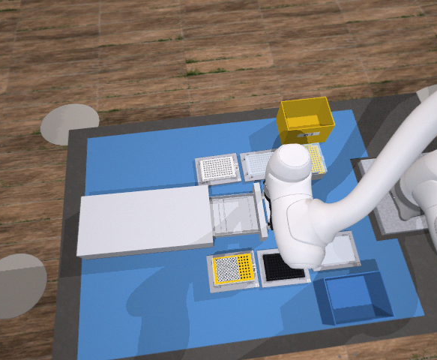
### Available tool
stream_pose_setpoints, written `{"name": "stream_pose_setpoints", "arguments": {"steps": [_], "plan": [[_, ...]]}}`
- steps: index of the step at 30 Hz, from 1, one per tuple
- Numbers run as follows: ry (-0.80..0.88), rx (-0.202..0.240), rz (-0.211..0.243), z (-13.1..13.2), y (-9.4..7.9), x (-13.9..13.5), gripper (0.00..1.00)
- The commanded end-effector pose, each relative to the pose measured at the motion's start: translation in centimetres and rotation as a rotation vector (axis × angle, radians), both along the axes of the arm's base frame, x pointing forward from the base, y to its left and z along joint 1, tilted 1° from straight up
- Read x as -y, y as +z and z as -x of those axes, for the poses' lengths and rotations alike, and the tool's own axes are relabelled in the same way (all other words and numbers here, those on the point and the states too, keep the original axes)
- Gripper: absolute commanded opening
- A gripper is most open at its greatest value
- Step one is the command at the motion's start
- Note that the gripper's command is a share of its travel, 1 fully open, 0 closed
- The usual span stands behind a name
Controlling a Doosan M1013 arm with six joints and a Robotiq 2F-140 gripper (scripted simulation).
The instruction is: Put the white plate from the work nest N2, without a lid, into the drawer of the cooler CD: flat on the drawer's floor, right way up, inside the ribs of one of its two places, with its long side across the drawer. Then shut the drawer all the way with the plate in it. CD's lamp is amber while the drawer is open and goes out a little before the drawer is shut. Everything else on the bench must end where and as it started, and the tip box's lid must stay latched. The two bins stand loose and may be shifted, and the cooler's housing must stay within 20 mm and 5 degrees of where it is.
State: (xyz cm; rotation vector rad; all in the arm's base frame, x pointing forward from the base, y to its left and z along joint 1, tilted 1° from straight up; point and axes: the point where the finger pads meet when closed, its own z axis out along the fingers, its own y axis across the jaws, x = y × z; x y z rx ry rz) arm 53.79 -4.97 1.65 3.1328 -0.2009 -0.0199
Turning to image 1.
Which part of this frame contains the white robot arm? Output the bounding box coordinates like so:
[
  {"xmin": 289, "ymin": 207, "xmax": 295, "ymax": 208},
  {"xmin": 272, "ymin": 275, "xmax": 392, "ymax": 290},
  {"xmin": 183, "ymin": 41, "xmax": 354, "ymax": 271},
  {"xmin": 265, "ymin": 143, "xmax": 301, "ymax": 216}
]
[{"xmin": 264, "ymin": 91, "xmax": 437, "ymax": 269}]

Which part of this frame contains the black multi-well plate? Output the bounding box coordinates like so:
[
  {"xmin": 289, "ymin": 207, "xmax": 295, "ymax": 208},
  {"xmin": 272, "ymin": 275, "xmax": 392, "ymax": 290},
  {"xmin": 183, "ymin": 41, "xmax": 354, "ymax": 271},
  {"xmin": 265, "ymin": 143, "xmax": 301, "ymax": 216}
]
[{"xmin": 263, "ymin": 253, "xmax": 305, "ymax": 281}]

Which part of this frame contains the blue open-top bin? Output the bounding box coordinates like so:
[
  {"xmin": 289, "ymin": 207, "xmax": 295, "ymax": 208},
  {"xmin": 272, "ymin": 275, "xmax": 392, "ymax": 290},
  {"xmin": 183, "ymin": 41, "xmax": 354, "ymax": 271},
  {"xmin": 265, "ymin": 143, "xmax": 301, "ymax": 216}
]
[{"xmin": 313, "ymin": 271, "xmax": 395, "ymax": 326}]

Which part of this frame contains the blue bench mat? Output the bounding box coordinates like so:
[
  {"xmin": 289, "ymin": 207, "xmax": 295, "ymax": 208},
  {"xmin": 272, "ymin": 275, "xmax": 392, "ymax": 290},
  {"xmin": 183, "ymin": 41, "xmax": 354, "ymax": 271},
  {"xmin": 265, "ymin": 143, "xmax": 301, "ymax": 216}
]
[{"xmin": 77, "ymin": 109, "xmax": 425, "ymax": 360}]

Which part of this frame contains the yellow open-top bin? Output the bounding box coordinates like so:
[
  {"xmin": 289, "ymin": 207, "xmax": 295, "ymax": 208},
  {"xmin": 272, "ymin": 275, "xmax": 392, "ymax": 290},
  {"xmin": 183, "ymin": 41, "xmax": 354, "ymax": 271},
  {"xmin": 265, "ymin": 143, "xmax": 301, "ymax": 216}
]
[{"xmin": 276, "ymin": 97, "xmax": 335, "ymax": 145}]

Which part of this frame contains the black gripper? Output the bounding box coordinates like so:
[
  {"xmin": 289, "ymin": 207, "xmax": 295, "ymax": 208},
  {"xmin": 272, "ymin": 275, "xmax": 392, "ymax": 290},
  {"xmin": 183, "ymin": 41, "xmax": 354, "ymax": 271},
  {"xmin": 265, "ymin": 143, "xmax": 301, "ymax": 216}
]
[{"xmin": 262, "ymin": 189, "xmax": 273, "ymax": 230}]

